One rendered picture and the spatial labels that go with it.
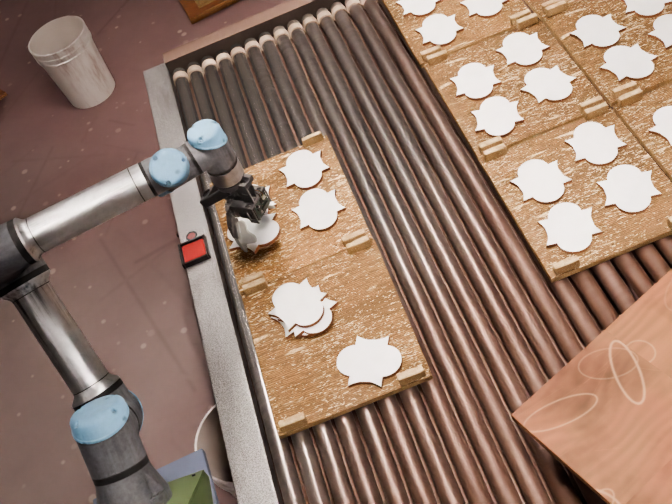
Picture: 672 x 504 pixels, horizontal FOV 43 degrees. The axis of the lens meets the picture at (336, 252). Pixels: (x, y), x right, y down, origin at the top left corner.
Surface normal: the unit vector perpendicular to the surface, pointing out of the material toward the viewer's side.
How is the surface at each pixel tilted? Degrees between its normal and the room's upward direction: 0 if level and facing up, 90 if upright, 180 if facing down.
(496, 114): 0
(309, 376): 0
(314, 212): 0
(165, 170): 48
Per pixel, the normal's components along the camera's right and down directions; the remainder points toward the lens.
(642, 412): -0.26, -0.60
